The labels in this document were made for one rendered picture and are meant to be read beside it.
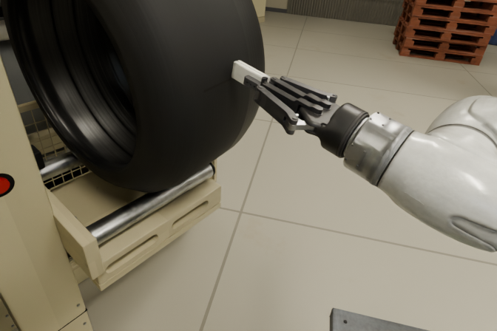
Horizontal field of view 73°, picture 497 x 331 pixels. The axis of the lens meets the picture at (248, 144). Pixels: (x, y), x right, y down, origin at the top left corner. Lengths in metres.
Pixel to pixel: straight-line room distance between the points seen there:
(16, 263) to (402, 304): 1.61
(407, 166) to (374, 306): 1.44
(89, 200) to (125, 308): 0.83
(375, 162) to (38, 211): 0.60
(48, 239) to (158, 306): 0.99
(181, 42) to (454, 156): 0.39
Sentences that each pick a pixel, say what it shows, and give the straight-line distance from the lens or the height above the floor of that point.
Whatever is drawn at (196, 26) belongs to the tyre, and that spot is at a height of 1.31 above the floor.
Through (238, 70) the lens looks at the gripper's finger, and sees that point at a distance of 0.58.
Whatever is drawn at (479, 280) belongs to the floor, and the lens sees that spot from 2.23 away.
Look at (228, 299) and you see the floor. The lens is 1.71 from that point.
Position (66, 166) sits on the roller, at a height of 0.90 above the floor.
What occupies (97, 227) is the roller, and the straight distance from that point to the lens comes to 0.76.
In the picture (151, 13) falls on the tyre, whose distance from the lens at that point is 0.54.
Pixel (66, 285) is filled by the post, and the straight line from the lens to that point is 0.91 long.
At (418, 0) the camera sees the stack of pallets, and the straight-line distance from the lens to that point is 5.57.
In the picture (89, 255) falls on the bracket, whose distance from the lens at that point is 0.71.
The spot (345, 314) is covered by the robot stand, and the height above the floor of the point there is 0.65.
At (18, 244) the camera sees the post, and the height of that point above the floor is 0.92.
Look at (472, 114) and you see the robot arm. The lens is 0.56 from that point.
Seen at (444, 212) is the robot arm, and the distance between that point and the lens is 0.44.
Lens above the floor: 1.45
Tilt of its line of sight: 33 degrees down
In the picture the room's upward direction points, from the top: 5 degrees clockwise
